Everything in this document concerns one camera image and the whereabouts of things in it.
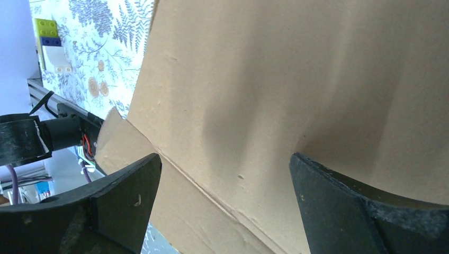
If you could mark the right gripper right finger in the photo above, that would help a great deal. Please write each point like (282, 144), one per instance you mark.
(343, 215)

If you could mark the cardboard box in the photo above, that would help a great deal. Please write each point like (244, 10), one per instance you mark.
(229, 90)

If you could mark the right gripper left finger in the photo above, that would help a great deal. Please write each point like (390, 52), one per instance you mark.
(108, 215)

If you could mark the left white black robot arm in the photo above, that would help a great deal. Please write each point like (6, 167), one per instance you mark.
(25, 139)

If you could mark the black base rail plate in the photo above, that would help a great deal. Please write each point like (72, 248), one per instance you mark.
(70, 108)

